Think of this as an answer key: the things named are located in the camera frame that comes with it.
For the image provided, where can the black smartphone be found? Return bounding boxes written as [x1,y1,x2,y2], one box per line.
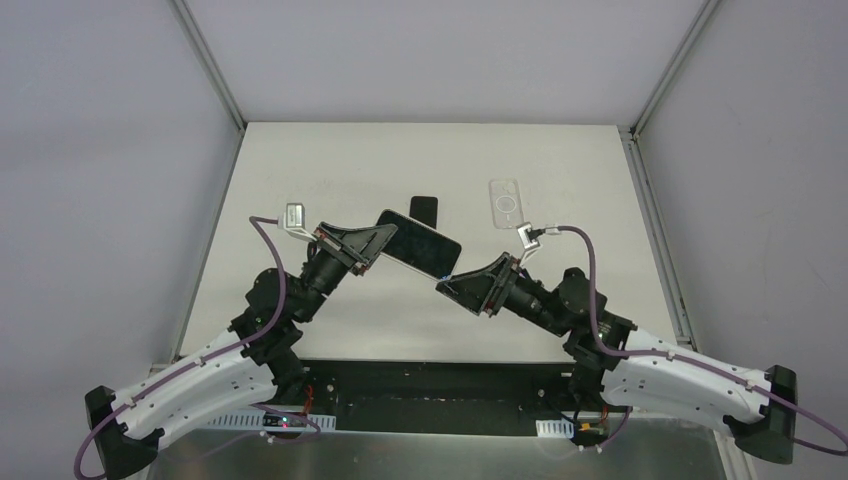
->
[409,195,439,229]

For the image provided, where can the clear phone case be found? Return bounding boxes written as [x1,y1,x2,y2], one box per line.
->
[488,179,525,230]

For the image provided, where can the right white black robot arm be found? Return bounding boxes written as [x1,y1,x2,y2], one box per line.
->
[436,254,797,465]

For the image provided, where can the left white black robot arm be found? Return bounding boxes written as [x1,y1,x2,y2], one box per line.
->
[74,216,397,479]

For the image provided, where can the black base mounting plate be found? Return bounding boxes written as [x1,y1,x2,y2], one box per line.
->
[272,359,602,437]

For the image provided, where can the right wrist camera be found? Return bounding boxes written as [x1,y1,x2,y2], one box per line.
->
[516,222,545,266]

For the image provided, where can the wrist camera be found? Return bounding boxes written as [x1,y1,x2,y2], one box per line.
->
[278,203,315,242]
[516,222,545,266]

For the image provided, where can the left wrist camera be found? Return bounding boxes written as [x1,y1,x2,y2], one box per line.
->
[278,203,315,242]

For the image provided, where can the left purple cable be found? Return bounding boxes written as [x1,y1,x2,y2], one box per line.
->
[72,215,289,480]

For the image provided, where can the purple cable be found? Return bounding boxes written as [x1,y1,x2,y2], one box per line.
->
[539,225,848,456]
[72,215,289,480]

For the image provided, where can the right white cable duct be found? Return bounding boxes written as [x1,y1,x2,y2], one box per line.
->
[535,419,575,439]

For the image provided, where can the white cable duct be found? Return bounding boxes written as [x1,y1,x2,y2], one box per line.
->
[204,410,337,433]
[535,419,575,439]

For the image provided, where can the left white cable duct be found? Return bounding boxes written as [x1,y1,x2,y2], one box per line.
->
[204,410,337,433]

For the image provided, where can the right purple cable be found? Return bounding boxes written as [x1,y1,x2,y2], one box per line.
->
[539,225,848,456]

